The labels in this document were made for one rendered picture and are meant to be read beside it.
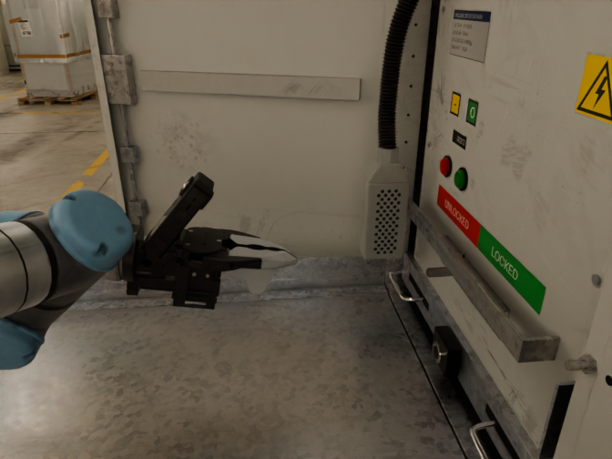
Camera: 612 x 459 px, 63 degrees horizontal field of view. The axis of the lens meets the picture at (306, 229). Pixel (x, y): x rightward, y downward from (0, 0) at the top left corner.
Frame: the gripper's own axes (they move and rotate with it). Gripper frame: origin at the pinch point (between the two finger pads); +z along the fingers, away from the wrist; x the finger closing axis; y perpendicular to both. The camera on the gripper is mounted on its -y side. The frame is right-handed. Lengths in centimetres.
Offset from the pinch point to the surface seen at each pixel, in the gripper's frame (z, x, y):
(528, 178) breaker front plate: 23.2, 8.9, -16.5
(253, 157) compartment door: -4.0, -45.8, 0.7
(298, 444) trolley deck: 4.1, 10.2, 22.4
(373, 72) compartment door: 15.6, -36.9, -21.0
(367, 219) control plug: 15.3, -18.9, 1.4
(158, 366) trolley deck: -16.2, -7.3, 25.8
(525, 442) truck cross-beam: 27.0, 19.5, 10.5
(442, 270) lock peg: 22.8, -2.6, 1.5
